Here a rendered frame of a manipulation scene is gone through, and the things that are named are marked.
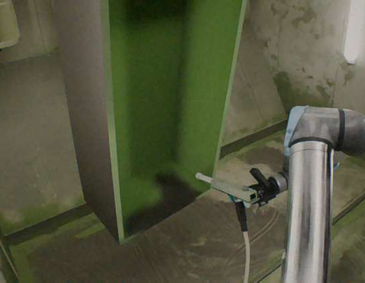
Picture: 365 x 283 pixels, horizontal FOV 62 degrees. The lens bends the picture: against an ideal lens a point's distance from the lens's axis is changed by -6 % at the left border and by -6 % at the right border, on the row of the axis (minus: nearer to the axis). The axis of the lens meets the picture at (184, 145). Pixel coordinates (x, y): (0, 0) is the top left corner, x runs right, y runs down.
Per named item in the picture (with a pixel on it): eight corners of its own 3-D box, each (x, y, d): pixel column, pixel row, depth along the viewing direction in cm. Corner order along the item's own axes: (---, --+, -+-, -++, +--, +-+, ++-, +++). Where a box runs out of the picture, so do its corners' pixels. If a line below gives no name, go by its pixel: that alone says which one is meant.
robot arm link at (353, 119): (391, 106, 76) (336, 148, 141) (343, 103, 80) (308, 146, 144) (390, 151, 75) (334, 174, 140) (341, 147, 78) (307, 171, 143)
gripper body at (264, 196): (258, 207, 136) (279, 198, 140) (255, 189, 134) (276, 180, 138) (247, 203, 142) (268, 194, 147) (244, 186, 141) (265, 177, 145)
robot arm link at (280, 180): (285, 174, 139) (271, 171, 148) (276, 178, 138) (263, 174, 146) (288, 193, 141) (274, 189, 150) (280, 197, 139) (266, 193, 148)
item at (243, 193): (266, 236, 128) (256, 185, 123) (256, 242, 126) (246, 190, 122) (210, 207, 172) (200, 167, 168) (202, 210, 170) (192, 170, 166)
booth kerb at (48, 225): (11, 250, 198) (4, 236, 192) (11, 248, 199) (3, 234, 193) (287, 129, 327) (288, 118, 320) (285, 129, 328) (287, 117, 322)
